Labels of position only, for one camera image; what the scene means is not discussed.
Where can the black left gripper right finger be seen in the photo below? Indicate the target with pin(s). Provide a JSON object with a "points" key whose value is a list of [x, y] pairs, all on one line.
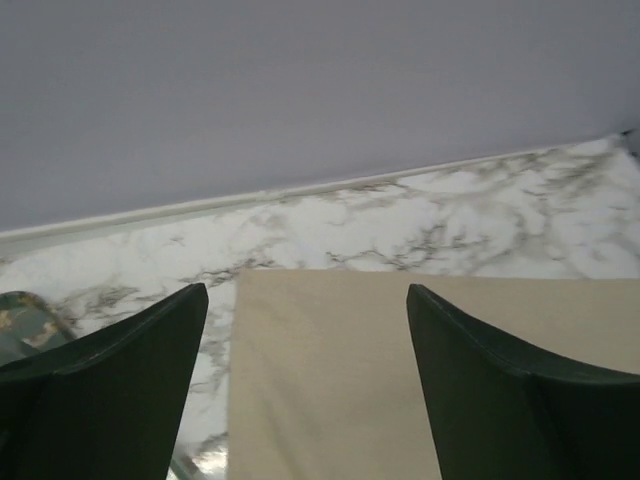
{"points": [[502, 408]]}

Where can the beige cloth napkin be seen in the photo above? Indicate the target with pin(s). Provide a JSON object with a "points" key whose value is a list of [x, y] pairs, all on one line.
{"points": [[324, 381]]}

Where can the green floral tray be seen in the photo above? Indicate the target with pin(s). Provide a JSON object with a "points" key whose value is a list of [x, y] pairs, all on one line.
{"points": [[29, 326]]}

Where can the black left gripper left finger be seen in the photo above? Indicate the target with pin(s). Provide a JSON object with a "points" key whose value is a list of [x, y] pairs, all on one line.
{"points": [[107, 405]]}

